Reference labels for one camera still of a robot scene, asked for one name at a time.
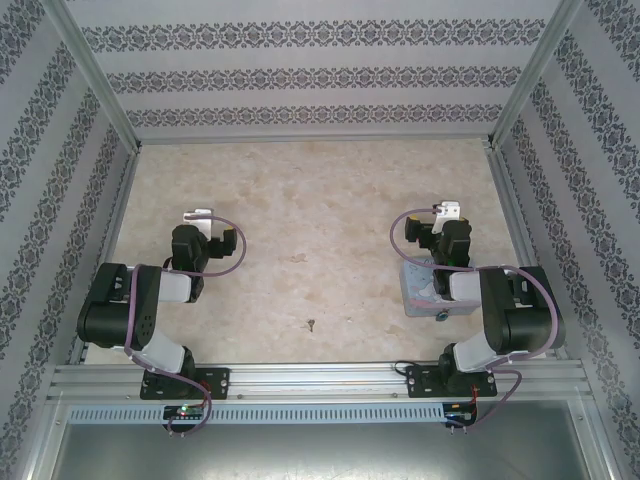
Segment pastel cartoon tin box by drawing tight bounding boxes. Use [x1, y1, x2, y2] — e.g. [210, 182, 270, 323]
[399, 258, 484, 320]

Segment left controller circuit board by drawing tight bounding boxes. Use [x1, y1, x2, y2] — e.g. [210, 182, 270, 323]
[163, 404, 207, 422]

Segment controller circuit board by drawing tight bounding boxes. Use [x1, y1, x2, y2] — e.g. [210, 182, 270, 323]
[163, 404, 207, 422]
[443, 408, 477, 427]

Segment right controller circuit board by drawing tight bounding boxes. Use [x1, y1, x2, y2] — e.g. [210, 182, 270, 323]
[443, 408, 477, 427]

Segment grey sheet metal panel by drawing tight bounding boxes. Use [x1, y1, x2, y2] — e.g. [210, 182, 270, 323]
[27, 392, 615, 480]

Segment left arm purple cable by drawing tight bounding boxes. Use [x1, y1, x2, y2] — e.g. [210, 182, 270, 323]
[122, 212, 248, 437]

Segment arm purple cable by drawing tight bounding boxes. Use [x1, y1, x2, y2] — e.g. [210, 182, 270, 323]
[122, 212, 248, 437]
[389, 203, 562, 435]

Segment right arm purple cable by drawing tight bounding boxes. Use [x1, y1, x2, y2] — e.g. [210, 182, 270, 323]
[389, 203, 562, 435]

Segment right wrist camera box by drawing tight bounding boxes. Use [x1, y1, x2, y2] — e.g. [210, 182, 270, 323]
[431, 199, 461, 234]

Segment aluminium table side rail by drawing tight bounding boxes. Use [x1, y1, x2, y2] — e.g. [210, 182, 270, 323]
[67, 145, 142, 367]
[485, 144, 570, 362]

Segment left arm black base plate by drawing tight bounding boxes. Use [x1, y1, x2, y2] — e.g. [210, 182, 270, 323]
[139, 366, 233, 401]

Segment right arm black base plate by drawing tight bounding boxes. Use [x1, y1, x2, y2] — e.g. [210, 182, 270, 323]
[405, 363, 499, 400]

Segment aluminium mounting rail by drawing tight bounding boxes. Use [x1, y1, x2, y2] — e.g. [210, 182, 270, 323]
[46, 358, 595, 402]

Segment slotted grey cable duct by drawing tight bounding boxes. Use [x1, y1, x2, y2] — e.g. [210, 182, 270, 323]
[66, 402, 447, 424]

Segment aluminium frame post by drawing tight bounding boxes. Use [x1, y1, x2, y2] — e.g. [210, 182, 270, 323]
[42, 0, 143, 153]
[483, 0, 587, 150]

